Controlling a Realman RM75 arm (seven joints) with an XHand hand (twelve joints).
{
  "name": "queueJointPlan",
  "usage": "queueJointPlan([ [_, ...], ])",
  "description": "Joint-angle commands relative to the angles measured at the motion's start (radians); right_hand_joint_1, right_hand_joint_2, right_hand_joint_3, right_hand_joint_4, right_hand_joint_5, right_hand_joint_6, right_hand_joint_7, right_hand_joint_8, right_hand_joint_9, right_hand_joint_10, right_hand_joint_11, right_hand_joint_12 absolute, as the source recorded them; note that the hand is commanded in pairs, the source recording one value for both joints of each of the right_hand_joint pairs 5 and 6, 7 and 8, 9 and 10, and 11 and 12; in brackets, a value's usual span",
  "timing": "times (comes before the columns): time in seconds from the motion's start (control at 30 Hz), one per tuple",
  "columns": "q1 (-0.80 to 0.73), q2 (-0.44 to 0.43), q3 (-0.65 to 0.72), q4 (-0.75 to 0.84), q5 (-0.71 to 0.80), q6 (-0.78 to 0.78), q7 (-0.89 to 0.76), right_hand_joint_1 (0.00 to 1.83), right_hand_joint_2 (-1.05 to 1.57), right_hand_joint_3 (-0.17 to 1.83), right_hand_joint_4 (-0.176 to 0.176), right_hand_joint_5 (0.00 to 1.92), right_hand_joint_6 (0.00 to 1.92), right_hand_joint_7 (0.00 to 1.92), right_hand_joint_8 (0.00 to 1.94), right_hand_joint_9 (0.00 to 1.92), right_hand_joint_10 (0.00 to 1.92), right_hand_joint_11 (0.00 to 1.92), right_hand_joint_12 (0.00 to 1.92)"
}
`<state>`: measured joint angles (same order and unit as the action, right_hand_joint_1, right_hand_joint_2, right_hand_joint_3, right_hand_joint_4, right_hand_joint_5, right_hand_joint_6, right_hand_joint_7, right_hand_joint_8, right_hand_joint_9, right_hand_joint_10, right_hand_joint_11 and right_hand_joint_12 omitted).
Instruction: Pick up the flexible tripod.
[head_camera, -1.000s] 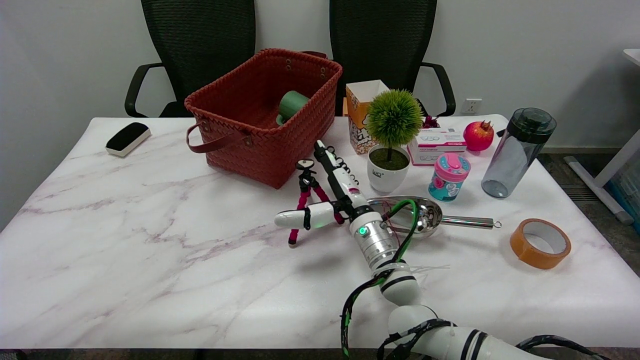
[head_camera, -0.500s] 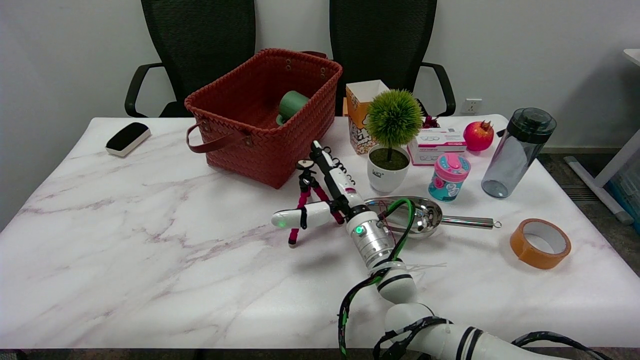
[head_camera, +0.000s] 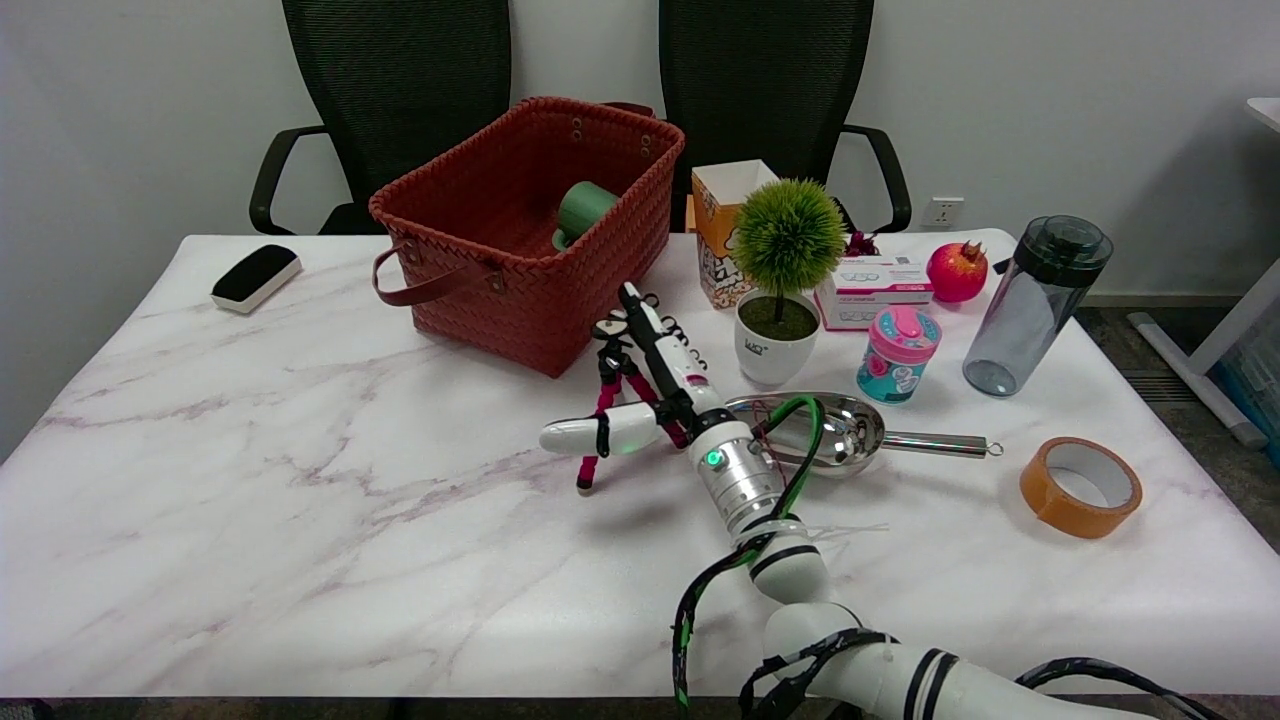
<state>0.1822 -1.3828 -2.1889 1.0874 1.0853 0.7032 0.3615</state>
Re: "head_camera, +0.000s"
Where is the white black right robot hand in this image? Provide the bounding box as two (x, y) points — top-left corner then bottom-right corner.
(540, 283), (726, 457)

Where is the pink flexible tripod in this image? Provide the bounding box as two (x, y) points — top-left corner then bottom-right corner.
(577, 318), (691, 493)

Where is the orange white popcorn box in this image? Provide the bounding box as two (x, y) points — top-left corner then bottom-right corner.
(691, 159), (781, 310)

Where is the red woven basket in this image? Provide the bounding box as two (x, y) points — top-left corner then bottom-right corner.
(368, 96), (687, 379)

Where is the artificial green potted plant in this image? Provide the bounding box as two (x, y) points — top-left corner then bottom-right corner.
(733, 178), (848, 389)

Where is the green cup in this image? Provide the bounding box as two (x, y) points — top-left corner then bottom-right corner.
(552, 181), (621, 251)

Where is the shiny metal scoop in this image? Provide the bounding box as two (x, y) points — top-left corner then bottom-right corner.
(725, 391), (1004, 479)

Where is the white pink cardboard box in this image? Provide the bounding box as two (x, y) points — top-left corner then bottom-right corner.
(814, 255), (936, 332)

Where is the pink teal small container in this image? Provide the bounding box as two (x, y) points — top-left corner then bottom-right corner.
(856, 305), (942, 405)

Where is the black mesh office chair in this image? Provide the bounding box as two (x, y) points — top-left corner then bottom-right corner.
(658, 0), (913, 234)
(249, 0), (513, 236)

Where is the red pomegranate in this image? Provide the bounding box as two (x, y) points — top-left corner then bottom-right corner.
(926, 240), (990, 304)

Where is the dark transparent water bottle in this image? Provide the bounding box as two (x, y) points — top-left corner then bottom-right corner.
(962, 215), (1114, 398)

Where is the orange tape roll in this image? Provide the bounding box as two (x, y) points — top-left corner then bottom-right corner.
(1019, 437), (1144, 540)

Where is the black white board eraser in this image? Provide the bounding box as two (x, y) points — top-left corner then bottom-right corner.
(210, 244), (303, 315)

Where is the white desk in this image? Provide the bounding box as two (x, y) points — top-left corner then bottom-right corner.
(1128, 97), (1280, 451)

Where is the blue plastic bin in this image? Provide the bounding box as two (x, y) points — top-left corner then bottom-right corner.
(1213, 328), (1280, 443)

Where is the black sleeved cable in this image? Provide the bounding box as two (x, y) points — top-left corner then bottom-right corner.
(1018, 657), (1231, 720)

